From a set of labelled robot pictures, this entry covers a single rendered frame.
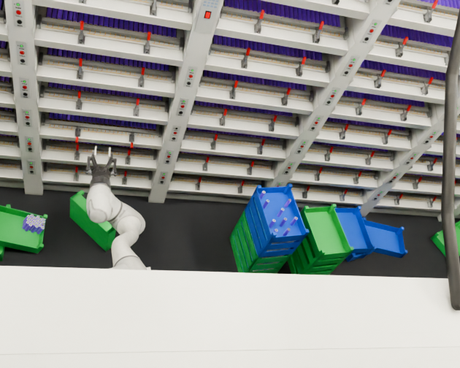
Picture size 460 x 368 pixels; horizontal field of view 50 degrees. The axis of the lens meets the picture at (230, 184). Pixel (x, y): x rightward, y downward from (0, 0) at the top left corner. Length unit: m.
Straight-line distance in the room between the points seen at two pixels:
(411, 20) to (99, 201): 1.50
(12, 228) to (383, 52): 2.06
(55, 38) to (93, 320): 1.53
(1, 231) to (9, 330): 2.00
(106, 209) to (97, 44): 0.68
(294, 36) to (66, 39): 0.95
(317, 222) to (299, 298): 1.97
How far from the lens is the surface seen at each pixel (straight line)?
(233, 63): 2.24
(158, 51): 2.18
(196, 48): 2.14
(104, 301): 0.84
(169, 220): 2.97
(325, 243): 2.81
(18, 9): 2.10
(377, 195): 3.29
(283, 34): 2.18
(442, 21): 2.40
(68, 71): 2.31
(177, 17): 2.07
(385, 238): 3.49
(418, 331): 1.02
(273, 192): 2.65
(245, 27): 2.13
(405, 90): 2.61
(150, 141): 2.59
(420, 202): 3.62
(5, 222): 2.84
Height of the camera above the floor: 2.50
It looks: 51 degrees down
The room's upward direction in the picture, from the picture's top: 25 degrees clockwise
